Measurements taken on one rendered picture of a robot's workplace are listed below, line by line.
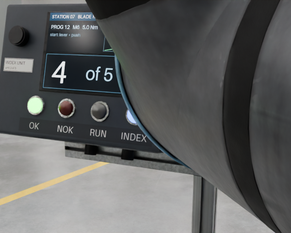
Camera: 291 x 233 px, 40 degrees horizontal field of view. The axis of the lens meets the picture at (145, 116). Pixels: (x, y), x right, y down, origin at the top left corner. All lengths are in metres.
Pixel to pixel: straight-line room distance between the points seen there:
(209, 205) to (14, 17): 0.39
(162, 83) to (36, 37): 0.45
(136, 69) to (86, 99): 0.37
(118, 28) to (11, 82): 0.45
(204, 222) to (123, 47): 0.44
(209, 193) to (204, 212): 0.03
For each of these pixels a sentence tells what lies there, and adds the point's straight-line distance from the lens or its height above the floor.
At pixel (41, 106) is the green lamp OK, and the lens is 0.56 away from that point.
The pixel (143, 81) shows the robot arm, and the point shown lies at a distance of 0.16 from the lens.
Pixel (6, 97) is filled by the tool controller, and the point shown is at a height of 1.12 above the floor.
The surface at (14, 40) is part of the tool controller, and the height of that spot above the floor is 1.20.
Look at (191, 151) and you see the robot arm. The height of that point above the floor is 1.18.
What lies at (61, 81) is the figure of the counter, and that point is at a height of 1.15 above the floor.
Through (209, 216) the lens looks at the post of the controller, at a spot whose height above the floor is 0.97.
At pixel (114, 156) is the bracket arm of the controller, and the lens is 0.59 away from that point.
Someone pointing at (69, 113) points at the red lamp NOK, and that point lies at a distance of 0.53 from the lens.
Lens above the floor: 1.22
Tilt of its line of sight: 12 degrees down
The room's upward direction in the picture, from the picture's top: 1 degrees clockwise
